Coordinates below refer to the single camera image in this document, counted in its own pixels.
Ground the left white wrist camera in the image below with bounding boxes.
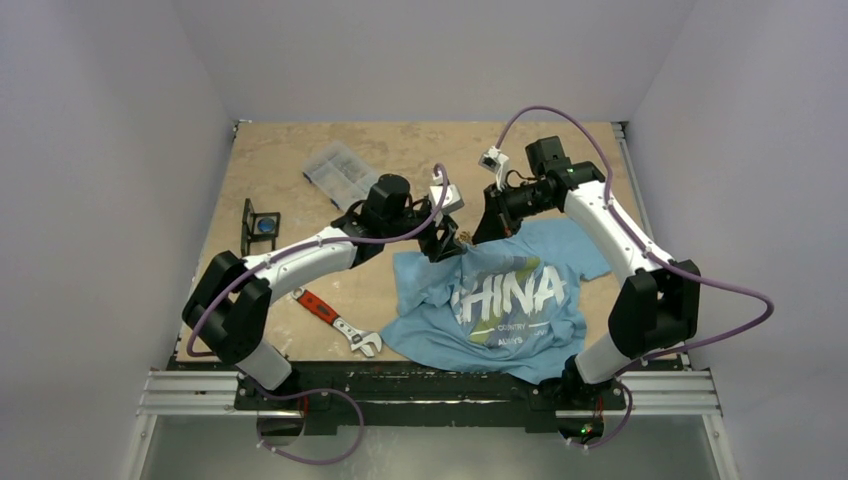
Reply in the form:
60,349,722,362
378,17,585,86
428,179,465,215

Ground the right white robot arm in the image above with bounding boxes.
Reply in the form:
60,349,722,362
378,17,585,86
472,137,700,407

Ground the red handled adjustable wrench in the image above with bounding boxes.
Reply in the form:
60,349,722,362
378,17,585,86
290,288,383,358

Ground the black frame stand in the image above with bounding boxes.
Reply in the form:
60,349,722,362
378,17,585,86
240,198,281,257

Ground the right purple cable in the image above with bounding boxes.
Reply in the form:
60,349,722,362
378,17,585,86
493,105,775,450

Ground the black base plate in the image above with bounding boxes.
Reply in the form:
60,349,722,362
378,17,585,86
166,354,684,439

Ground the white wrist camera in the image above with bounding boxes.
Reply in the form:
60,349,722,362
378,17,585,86
478,146,510,191
428,179,465,215

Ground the light blue printed t-shirt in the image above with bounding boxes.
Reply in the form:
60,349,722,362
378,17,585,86
380,218,610,384

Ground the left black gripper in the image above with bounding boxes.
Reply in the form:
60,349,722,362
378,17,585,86
382,202,465,260

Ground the purple cable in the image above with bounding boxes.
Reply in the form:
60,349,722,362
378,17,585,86
186,162,450,465
493,105,775,450

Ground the clear plastic parts box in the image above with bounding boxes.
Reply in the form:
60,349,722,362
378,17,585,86
302,141,379,211

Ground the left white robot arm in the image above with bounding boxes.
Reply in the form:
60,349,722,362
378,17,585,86
182,166,464,409

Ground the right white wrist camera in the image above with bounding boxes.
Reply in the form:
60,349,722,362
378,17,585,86
478,146,510,191

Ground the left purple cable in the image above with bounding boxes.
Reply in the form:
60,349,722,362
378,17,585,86
186,162,450,465

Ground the aluminium rail frame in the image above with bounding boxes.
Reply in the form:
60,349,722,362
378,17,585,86
128,122,734,479

